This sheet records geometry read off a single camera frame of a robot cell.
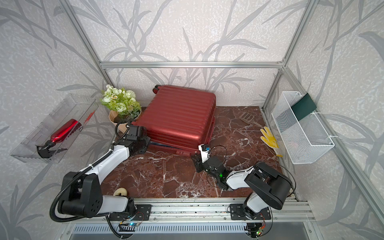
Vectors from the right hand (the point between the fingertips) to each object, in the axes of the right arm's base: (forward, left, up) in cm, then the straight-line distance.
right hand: (192, 155), depth 84 cm
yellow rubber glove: (+14, -52, -9) cm, 54 cm away
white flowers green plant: (+26, +42, +19) cm, 53 cm away
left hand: (+10, +26, +1) cm, 28 cm away
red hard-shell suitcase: (+14, +8, +14) cm, 22 cm away
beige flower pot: (+26, +52, +4) cm, 58 cm away
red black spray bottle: (-9, +57, +25) cm, 63 cm away
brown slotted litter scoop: (+34, -41, -8) cm, 54 cm away
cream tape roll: (-17, +38, -7) cm, 43 cm away
